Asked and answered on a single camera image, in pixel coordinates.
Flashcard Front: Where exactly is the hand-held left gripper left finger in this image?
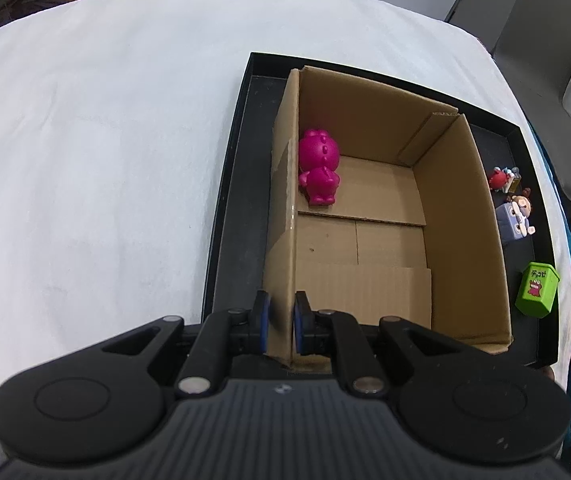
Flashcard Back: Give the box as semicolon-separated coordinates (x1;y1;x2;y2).
100;289;272;396

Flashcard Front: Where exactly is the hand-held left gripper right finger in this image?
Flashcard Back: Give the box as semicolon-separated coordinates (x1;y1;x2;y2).
293;290;466;396

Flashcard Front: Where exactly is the brown cardboard box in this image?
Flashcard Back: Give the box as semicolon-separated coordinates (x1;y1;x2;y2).
263;66;515;373

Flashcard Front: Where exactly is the black tray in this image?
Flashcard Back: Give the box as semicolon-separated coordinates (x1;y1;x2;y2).
200;51;557;368

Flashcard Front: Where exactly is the green toy bin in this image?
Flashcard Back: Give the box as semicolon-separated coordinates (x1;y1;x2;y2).
515;261;561;318

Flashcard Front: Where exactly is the pink figurine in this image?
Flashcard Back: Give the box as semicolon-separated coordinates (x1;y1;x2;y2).
298;128;342;207

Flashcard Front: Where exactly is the red crab figurine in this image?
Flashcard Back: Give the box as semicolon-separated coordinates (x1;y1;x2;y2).
488;166;509;194

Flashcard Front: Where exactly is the black stool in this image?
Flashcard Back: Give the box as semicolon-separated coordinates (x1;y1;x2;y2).
0;0;69;42

